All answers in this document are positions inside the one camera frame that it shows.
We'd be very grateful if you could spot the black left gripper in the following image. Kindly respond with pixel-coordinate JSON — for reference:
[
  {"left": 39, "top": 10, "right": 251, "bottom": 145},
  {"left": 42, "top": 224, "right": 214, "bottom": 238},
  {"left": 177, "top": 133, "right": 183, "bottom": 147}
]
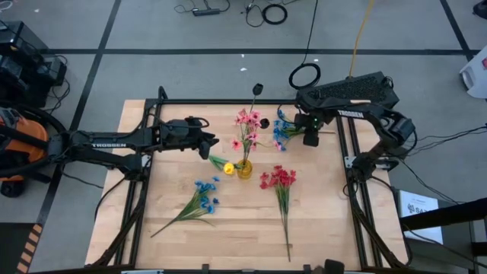
[{"left": 162, "top": 119, "right": 221, "bottom": 160}]

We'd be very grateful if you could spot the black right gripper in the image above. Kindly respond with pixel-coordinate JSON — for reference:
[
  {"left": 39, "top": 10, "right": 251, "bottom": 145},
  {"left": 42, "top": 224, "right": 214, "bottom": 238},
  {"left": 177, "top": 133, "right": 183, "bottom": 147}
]
[{"left": 294, "top": 110, "right": 326, "bottom": 148}]

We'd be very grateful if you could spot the yellow artificial tulip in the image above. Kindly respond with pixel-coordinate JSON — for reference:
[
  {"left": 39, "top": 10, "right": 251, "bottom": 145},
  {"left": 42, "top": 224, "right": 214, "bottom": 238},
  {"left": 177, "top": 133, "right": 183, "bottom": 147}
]
[{"left": 208, "top": 154, "right": 243, "bottom": 176}]

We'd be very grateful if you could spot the blue artificial flower bunch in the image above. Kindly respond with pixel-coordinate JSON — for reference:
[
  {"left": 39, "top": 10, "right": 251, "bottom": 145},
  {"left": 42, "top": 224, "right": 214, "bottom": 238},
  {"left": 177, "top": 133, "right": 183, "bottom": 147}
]
[
  {"left": 272, "top": 109, "right": 338, "bottom": 152},
  {"left": 150, "top": 175, "right": 221, "bottom": 239}
]

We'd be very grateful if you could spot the pink artificial flower bunch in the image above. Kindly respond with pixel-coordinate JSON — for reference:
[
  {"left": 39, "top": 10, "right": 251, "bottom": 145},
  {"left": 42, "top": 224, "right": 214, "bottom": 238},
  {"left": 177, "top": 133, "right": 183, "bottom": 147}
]
[{"left": 231, "top": 108, "right": 263, "bottom": 168}]

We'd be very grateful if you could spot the red artificial flower bunch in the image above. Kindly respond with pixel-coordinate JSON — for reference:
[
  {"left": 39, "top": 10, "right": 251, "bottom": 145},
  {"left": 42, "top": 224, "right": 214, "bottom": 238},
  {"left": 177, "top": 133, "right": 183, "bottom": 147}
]
[{"left": 259, "top": 164, "right": 298, "bottom": 263}]

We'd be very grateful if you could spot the amber glass bottle vase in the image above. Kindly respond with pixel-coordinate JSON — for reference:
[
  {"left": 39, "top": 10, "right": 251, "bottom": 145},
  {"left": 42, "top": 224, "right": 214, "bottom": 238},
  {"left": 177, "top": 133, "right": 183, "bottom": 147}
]
[{"left": 236, "top": 158, "right": 254, "bottom": 180}]

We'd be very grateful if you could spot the black perforated computer case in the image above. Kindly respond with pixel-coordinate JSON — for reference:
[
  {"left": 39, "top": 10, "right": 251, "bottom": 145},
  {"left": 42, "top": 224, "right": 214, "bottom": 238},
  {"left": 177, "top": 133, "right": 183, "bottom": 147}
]
[{"left": 295, "top": 71, "right": 400, "bottom": 111}]

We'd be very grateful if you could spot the white printed box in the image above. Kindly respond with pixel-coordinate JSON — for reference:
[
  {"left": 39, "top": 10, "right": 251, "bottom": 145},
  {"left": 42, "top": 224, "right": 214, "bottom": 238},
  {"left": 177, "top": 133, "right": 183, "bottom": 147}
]
[{"left": 397, "top": 189, "right": 444, "bottom": 244}]

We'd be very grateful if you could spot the black bar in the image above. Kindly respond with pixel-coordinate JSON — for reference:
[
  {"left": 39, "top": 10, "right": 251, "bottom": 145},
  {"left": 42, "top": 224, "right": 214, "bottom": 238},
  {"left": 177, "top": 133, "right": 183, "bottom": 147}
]
[{"left": 399, "top": 197, "right": 487, "bottom": 231}]

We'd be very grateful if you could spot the white plastic bucket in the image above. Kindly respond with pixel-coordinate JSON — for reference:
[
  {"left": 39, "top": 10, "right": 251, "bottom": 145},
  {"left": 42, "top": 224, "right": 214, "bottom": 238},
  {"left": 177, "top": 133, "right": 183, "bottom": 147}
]
[{"left": 459, "top": 45, "right": 487, "bottom": 100}]

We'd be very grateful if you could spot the orange vacuum cleaner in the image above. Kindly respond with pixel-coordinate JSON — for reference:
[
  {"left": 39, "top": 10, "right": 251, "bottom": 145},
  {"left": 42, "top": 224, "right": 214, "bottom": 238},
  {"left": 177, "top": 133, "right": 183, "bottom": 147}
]
[{"left": 0, "top": 106, "right": 50, "bottom": 199}]

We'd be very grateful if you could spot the black equipment stack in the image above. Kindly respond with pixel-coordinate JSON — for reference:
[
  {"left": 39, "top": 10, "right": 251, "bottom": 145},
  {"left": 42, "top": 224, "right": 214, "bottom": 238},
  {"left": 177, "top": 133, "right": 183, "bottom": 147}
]
[{"left": 0, "top": 21, "right": 68, "bottom": 107}]

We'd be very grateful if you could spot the black and orange hazard strip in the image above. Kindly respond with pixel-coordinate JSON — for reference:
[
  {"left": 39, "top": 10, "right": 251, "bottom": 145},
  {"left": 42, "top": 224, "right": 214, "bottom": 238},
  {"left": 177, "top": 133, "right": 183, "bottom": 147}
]
[{"left": 15, "top": 223, "right": 43, "bottom": 274}]

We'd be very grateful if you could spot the person's shoe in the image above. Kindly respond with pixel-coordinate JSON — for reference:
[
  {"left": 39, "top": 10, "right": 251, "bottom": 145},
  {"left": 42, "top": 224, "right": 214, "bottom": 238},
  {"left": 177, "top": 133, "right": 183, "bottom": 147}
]
[{"left": 473, "top": 0, "right": 487, "bottom": 20}]

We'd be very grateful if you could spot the black metal table frame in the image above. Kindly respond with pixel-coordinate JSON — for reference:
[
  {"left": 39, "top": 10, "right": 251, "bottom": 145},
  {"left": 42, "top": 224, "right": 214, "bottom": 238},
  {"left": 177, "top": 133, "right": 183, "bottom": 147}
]
[{"left": 91, "top": 86, "right": 410, "bottom": 271}]

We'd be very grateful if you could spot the coiled black cable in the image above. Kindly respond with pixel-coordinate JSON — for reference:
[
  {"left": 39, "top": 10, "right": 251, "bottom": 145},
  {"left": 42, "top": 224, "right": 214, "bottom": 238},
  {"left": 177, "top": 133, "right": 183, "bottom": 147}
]
[
  {"left": 261, "top": 3, "right": 288, "bottom": 26},
  {"left": 288, "top": 0, "right": 322, "bottom": 91}
]

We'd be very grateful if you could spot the yellow cable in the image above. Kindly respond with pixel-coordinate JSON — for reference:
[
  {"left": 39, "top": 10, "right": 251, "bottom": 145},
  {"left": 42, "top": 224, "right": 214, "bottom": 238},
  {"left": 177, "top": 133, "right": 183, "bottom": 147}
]
[{"left": 348, "top": 0, "right": 376, "bottom": 79}]

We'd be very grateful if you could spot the black vacuum hose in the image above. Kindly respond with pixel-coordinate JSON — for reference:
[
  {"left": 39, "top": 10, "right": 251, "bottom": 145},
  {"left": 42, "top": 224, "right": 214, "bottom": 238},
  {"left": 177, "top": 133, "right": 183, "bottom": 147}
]
[{"left": 0, "top": 100, "right": 69, "bottom": 178}]

